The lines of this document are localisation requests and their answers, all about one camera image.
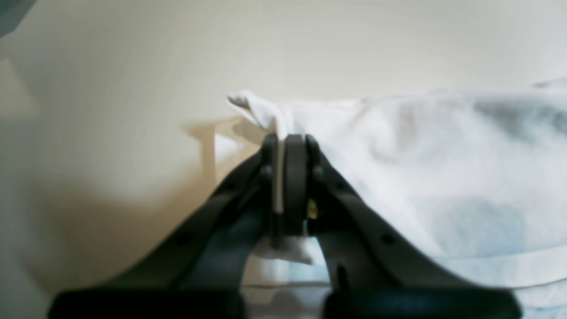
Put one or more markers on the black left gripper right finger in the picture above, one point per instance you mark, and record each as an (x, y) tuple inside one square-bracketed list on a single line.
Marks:
[(374, 271)]

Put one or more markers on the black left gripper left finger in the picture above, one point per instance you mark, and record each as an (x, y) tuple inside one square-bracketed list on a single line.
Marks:
[(196, 272)]

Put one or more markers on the white T-shirt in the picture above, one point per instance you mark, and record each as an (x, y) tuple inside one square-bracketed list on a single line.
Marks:
[(475, 178)]

